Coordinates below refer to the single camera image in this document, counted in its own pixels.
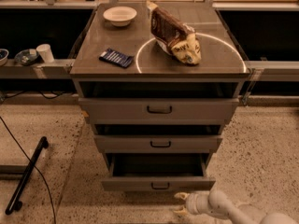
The grey drawer cabinet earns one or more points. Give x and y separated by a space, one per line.
155 74

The grey top drawer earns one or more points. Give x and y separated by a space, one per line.
157 111

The grey bottom drawer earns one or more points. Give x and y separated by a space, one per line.
157 172

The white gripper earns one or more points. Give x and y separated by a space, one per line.
192 203

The grey metal shelf rail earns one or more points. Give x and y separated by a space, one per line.
59 69

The white paper cup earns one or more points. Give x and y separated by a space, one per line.
45 52

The white ceramic bowl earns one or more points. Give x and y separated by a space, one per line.
120 16

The blue white bowl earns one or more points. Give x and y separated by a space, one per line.
3 56

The grey drawer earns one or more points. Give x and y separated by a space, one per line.
157 144
157 172
157 111

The grey middle drawer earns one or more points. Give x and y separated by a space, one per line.
157 144

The brown yellow chip bag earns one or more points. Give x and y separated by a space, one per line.
175 37

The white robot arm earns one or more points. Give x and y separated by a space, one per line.
217 204

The blue snack packet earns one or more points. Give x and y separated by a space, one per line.
115 57

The dark bowl with items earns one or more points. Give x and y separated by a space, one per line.
27 57

